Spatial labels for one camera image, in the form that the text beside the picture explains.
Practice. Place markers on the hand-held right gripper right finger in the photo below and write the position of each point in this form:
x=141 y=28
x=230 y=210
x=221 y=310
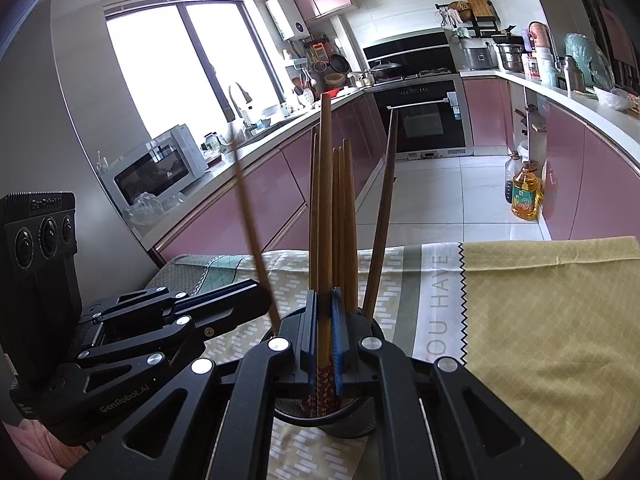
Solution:
x=338 y=340

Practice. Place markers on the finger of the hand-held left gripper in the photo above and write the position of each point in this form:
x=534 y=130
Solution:
x=235 y=315
x=220 y=294

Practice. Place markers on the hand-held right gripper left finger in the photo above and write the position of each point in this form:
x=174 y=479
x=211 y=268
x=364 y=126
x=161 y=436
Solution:
x=306 y=340

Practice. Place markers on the dark brown wooden chopstick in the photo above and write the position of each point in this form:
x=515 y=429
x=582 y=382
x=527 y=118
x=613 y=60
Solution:
x=252 y=240
x=382 y=210

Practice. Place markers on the black mesh utensil holder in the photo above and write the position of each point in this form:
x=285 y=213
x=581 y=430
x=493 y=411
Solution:
x=350 y=420

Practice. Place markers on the clear plastic bag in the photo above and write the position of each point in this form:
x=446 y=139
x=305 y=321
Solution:
x=145 y=210

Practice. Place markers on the long pink base cabinet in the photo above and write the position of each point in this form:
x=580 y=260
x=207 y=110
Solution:
x=280 y=195

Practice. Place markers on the silver microwave oven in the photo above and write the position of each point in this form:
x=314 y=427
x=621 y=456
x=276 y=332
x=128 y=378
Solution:
x=155 y=170

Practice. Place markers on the patchwork patterned tablecloth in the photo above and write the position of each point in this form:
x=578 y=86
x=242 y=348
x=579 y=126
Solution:
x=525 y=320

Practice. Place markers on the kitchen faucet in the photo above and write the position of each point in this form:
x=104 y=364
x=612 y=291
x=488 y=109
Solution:
x=239 y=102

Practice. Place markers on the kitchen window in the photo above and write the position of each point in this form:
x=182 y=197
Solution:
x=165 y=75

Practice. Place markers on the yellow cooking oil bottle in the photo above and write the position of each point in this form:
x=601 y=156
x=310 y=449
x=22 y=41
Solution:
x=526 y=197

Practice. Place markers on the black built-in oven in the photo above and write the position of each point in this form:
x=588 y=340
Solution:
x=425 y=120

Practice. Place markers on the clear plastic bottle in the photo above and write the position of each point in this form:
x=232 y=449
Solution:
x=512 y=172

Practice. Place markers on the wooden bowl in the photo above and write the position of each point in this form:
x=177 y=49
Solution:
x=335 y=80

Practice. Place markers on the hanging black frying pan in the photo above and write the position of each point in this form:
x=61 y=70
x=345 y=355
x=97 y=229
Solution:
x=339 y=64

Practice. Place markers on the narrow pink base cabinet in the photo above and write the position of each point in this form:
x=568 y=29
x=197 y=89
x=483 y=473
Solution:
x=487 y=115

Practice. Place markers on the wok with glass lid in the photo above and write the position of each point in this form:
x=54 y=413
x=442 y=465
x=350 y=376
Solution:
x=385 y=71

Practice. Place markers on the curved pink base cabinet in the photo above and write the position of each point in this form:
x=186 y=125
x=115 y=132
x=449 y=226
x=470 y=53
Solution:
x=595 y=185

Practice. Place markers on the black range hood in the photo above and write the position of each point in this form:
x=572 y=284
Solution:
x=415 y=50

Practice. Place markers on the silver rice cooker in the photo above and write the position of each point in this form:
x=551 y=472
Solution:
x=479 y=55

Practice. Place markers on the stainless steel pot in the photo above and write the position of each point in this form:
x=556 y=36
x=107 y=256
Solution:
x=510 y=57

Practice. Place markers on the steel thermos bottle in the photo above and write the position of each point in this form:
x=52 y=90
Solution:
x=575 y=75

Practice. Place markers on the wooden cutting board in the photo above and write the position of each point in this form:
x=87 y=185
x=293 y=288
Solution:
x=479 y=6

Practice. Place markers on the pink thermos jug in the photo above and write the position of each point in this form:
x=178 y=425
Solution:
x=540 y=35

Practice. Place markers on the teal plastic bag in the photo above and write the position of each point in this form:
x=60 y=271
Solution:
x=592 y=60

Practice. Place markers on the white wall water heater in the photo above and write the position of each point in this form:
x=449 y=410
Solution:
x=287 y=17

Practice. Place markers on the black wall shelf rack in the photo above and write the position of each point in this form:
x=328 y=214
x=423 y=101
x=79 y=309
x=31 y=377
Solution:
x=475 y=27

